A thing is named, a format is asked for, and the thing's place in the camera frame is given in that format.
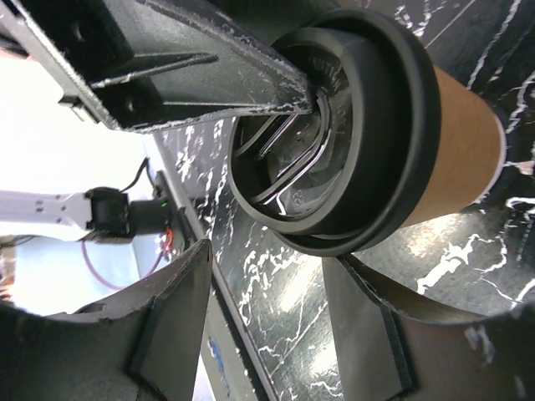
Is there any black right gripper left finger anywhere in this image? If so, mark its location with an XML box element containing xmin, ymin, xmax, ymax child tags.
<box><xmin>1</xmin><ymin>239</ymin><xmax>213</xmax><ymax>400</ymax></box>

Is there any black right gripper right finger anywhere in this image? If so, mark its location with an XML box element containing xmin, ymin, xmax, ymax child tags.
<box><xmin>323</xmin><ymin>255</ymin><xmax>534</xmax><ymax>400</ymax></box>

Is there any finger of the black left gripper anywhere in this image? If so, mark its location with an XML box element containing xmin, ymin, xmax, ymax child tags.
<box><xmin>1</xmin><ymin>1</ymin><xmax>312</xmax><ymax>133</ymax></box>

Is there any single black cup lid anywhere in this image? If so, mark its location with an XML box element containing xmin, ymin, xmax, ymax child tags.
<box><xmin>228</xmin><ymin>8</ymin><xmax>441</xmax><ymax>257</ymax></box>

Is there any single brown paper cup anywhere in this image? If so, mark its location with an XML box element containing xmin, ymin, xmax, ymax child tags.
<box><xmin>401</xmin><ymin>67</ymin><xmax>506</xmax><ymax>228</ymax></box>

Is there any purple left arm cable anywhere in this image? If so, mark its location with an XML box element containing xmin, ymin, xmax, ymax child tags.
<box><xmin>79</xmin><ymin>237</ymin><xmax>168</xmax><ymax>292</ymax></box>

